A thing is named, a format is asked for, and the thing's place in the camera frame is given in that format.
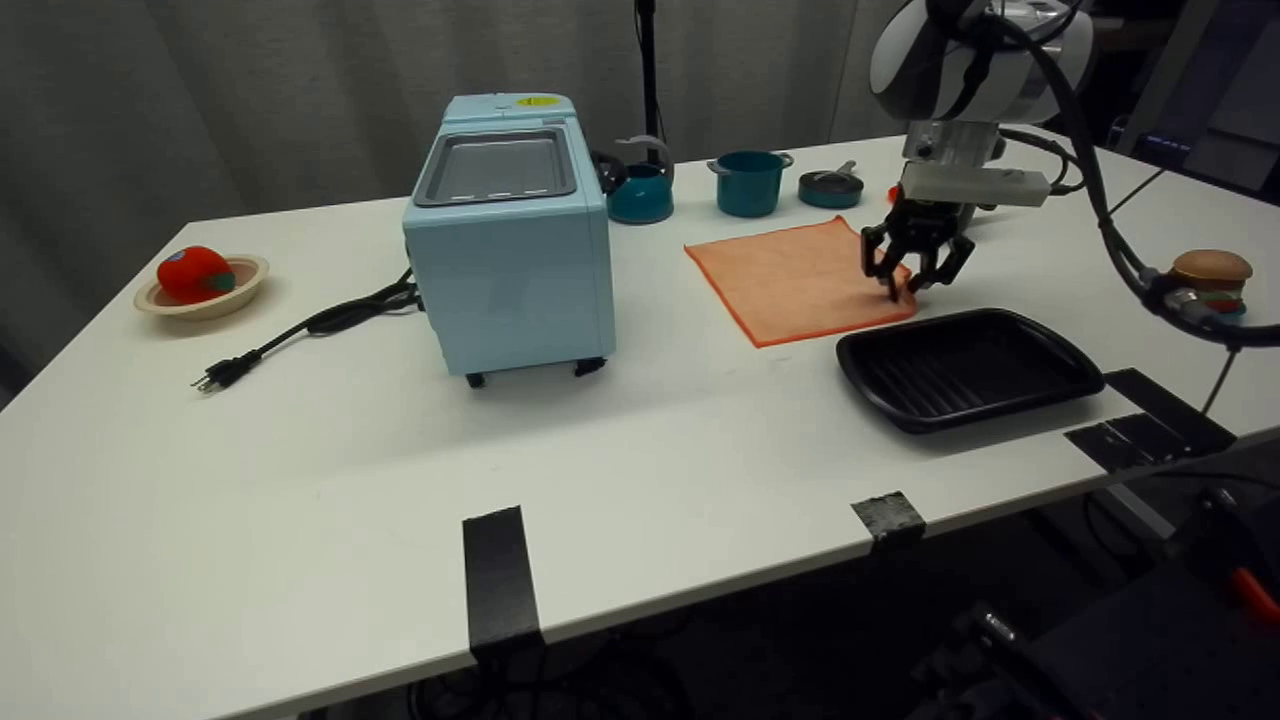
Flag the black grill pan tray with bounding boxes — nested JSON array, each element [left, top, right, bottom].
[[834, 310, 1102, 435]]

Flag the small black tape patch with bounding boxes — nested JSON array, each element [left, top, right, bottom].
[[851, 492, 924, 546]]

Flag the black tape strip front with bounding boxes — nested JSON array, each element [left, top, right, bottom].
[[464, 510, 540, 656]]

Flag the black power cord with plug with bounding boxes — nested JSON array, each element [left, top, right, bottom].
[[187, 269, 428, 395]]

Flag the black cable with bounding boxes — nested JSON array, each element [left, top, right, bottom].
[[1012, 14, 1280, 353]]

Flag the teal pot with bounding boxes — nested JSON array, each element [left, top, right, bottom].
[[709, 154, 792, 221]]

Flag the black tape strip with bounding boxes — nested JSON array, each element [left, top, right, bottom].
[[1109, 367, 1233, 461], [464, 510, 540, 656]]

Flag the black tape square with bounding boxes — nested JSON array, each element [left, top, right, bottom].
[[1070, 417, 1174, 474]]

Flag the teal kettle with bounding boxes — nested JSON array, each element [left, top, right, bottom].
[[597, 138, 676, 225]]

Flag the toy burger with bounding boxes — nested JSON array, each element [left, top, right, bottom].
[[1170, 248, 1250, 315]]

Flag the red toy tomato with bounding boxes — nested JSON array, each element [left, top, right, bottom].
[[157, 243, 236, 304]]

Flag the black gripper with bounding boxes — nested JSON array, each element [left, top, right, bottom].
[[858, 184, 972, 302]]

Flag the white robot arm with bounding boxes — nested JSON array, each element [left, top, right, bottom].
[[858, 0, 1093, 302]]

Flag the beige bowl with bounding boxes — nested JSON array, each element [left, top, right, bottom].
[[130, 248, 268, 319]]

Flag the light blue toaster oven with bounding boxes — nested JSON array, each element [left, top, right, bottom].
[[402, 92, 617, 389]]

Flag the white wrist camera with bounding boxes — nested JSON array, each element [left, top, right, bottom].
[[900, 162, 1047, 209]]

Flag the black tripod pole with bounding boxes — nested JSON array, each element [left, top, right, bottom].
[[631, 0, 664, 138]]

